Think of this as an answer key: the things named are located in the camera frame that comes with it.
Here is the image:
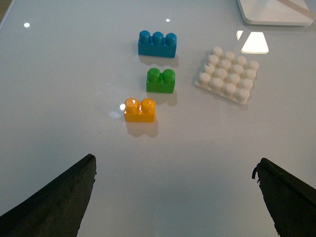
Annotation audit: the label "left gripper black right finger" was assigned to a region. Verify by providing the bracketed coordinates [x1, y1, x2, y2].
[252, 158, 316, 237]

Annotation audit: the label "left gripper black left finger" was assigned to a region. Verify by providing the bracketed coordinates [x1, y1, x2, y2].
[0, 154, 96, 237]

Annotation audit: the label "yellow two-stud toy block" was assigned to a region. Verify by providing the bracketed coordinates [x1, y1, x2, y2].
[124, 98, 156, 122]

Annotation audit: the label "white studded base plate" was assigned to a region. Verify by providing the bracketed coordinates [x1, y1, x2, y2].
[195, 47, 259, 105]

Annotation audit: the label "green two-stud toy block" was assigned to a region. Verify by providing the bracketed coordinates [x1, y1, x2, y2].
[146, 68, 176, 94]

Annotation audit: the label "blue three-stud toy block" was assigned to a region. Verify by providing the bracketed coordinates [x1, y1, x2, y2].
[138, 30, 177, 58]

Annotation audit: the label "white desk lamp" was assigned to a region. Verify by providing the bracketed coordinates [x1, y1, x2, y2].
[237, 0, 316, 26]

